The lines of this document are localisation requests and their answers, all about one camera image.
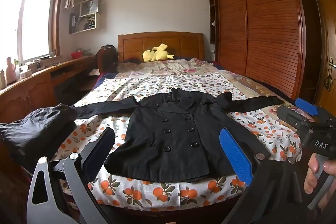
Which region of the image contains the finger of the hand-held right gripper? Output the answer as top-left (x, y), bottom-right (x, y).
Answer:
top-left (277, 105), bottom-right (303, 132)
top-left (294, 98), bottom-right (320, 116)

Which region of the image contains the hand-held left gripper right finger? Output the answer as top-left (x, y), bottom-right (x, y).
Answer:
top-left (219, 128), bottom-right (311, 224)

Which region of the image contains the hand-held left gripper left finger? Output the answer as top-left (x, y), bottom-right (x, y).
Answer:
top-left (26, 127), bottom-right (116, 224)

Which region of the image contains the black double-breasted coat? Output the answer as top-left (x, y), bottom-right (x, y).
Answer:
top-left (70, 88), bottom-right (285, 184)

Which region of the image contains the pile of dark clothes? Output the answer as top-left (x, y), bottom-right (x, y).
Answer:
top-left (0, 105), bottom-right (78, 172)

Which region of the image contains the person's right hand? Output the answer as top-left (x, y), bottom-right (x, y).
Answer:
top-left (304, 153), bottom-right (336, 212)

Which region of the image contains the wooden door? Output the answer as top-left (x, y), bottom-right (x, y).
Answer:
top-left (302, 0), bottom-right (336, 119)

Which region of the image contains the orange fruit print bedsheet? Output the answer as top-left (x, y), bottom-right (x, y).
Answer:
top-left (52, 73), bottom-right (302, 212)

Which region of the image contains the wooden slatted wardrobe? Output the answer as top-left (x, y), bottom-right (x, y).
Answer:
top-left (207, 0), bottom-right (324, 107)

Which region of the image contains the wooden desk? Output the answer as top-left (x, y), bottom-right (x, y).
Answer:
top-left (0, 55), bottom-right (98, 123)

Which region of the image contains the floral quilt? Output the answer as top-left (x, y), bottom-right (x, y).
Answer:
top-left (118, 58), bottom-right (280, 102)

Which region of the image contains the white tissue box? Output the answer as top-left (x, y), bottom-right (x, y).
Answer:
top-left (20, 66), bottom-right (32, 80)

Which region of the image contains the wooden bed headboard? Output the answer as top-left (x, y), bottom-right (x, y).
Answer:
top-left (118, 31), bottom-right (205, 64)

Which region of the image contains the yellow plush toy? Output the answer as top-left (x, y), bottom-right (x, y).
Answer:
top-left (142, 43), bottom-right (175, 62)

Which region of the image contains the pink bottle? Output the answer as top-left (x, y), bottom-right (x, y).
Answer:
top-left (6, 57), bottom-right (17, 84)

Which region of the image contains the window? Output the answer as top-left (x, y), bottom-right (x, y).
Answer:
top-left (0, 0), bottom-right (67, 65)

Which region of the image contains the white wall shelf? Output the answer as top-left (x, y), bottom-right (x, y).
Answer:
top-left (69, 0), bottom-right (103, 34)

